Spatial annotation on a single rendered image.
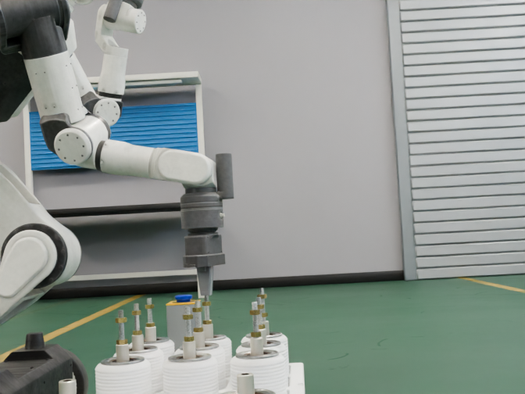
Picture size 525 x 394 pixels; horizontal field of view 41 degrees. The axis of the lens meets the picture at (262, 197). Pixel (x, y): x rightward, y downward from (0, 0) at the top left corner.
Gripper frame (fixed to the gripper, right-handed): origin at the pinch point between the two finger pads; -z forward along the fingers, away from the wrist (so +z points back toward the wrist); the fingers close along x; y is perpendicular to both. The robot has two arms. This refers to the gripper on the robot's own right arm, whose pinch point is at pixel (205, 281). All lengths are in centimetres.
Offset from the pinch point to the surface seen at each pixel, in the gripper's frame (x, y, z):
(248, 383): 50, 29, -10
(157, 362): 16.0, -3.2, -13.8
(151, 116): -415, -244, 121
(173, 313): -10.0, -13.5, -7.6
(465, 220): -514, 8, 13
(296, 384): 8.4, 21.5, -19.1
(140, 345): 15.6, -7.0, -10.7
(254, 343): 20.0, 18.2, -9.8
